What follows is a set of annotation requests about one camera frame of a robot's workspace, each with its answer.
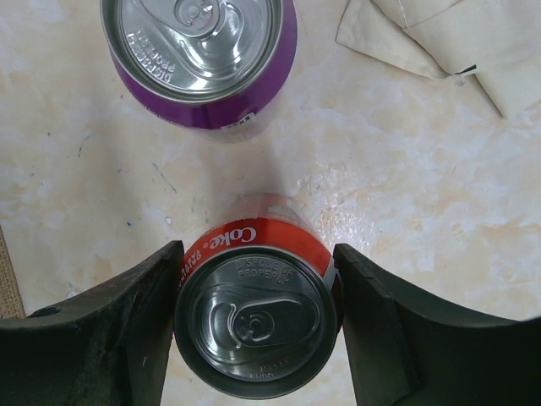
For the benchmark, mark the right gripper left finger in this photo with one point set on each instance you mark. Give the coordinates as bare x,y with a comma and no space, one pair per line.
106,346

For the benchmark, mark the purple can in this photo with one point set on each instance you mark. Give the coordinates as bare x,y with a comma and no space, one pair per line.
203,65

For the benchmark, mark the red coke can front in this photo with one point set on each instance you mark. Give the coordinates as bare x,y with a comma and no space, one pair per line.
259,299

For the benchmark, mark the brown canvas bag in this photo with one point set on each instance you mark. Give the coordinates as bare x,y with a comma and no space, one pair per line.
11,301

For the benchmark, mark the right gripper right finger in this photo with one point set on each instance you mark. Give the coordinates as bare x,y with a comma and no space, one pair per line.
407,346

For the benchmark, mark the beige cloth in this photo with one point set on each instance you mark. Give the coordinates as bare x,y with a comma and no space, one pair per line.
496,41

